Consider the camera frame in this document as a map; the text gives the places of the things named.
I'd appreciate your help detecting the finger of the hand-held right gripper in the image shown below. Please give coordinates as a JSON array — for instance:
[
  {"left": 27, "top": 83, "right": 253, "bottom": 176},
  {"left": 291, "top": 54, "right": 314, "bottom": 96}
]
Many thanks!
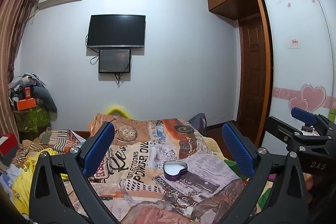
[
  {"left": 291, "top": 107, "right": 336, "bottom": 135},
  {"left": 264, "top": 116, "right": 330, "bottom": 153}
]

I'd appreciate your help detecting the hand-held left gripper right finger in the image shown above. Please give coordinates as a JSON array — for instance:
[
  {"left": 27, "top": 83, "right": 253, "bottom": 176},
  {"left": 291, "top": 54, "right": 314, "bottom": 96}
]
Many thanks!
[{"left": 222, "top": 122, "right": 309, "bottom": 224}]

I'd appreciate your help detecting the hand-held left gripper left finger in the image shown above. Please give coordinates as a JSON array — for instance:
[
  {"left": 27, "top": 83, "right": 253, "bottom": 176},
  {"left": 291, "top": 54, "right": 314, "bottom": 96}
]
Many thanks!
[{"left": 28, "top": 121, "right": 121, "bottom": 224}]

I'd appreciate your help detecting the purple heart-shaped tin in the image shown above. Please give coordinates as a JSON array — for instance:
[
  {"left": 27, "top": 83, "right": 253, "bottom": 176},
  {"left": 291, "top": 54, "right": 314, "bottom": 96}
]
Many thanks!
[{"left": 163, "top": 160, "right": 188, "bottom": 182}]

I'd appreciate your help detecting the gold chain necklace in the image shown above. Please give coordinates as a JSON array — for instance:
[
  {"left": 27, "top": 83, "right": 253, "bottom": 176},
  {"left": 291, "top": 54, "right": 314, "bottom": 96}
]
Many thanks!
[{"left": 163, "top": 187, "right": 200, "bottom": 212}]

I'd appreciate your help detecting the yellow plastic object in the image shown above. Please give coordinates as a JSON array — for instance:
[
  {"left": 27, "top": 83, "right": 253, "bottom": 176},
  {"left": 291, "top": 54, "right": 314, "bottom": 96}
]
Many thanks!
[{"left": 105, "top": 106, "right": 132, "bottom": 118}]

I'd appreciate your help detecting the dark blue bag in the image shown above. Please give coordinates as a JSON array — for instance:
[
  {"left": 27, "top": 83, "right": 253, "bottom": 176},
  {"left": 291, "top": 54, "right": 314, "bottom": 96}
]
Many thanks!
[{"left": 188, "top": 113, "right": 208, "bottom": 136}]

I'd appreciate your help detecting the newspaper print blanket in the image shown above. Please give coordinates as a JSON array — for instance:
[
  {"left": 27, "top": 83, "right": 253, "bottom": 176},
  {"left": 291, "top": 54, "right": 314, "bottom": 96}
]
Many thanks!
[{"left": 16, "top": 112, "right": 279, "bottom": 224}]

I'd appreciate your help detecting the striped bedsheet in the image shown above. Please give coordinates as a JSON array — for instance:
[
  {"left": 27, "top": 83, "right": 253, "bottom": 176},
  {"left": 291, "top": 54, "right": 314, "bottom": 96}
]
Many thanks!
[{"left": 21, "top": 128, "right": 92, "bottom": 153}]

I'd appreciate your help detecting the multicoloured fleece blanket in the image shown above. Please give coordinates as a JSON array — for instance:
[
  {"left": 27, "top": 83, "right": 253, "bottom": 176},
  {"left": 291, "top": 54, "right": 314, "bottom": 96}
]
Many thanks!
[{"left": 236, "top": 172, "right": 279, "bottom": 224}]

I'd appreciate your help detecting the brown wooden door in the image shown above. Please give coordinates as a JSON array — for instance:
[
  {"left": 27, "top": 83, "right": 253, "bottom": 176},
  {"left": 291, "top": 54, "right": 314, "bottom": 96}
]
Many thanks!
[{"left": 238, "top": 14, "right": 272, "bottom": 143}]

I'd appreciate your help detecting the grey cushion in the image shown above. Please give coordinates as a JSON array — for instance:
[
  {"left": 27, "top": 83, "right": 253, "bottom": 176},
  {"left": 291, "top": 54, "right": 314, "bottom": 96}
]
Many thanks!
[{"left": 33, "top": 86, "right": 57, "bottom": 112}]

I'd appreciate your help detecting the yellow cloth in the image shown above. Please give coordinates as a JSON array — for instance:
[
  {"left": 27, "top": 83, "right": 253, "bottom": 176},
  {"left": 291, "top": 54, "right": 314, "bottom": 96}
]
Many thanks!
[{"left": 10, "top": 149, "right": 69, "bottom": 216}]

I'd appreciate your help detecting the orange box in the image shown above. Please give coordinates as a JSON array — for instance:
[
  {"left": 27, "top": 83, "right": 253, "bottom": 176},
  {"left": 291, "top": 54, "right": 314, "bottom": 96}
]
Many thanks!
[{"left": 16, "top": 98, "right": 37, "bottom": 111}]

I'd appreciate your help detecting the pile of clothes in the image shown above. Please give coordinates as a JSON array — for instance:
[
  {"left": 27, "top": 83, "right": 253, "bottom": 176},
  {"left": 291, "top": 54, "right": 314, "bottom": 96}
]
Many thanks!
[{"left": 9, "top": 72, "right": 48, "bottom": 101}]

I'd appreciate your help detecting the striped brown curtain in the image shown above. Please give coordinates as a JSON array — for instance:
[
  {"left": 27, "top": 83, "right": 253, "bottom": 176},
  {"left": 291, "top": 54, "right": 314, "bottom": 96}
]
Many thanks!
[{"left": 0, "top": 0, "right": 40, "bottom": 140}]

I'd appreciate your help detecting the black hanging cable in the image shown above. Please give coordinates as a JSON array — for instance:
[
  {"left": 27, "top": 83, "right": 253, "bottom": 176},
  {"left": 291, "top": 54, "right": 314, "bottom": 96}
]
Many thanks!
[{"left": 115, "top": 72, "right": 125, "bottom": 88}]

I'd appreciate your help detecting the small black wall monitor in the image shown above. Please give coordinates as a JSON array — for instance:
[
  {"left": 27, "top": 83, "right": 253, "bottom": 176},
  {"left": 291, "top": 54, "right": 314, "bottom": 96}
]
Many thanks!
[{"left": 98, "top": 49, "right": 131, "bottom": 74}]

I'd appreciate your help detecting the black wall television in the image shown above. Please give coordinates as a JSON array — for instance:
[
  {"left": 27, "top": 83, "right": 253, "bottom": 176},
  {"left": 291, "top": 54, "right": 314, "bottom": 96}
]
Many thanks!
[{"left": 87, "top": 14, "right": 146, "bottom": 48}]

